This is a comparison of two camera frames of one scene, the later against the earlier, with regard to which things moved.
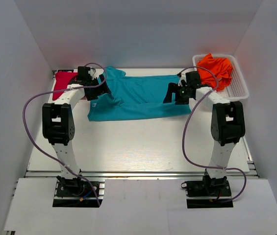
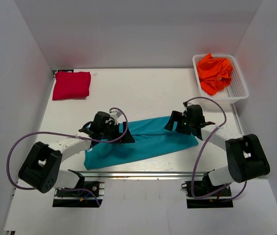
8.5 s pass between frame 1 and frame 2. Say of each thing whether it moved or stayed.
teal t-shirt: moved
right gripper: moved
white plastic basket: stayed
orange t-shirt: stayed
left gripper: moved
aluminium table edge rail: stayed
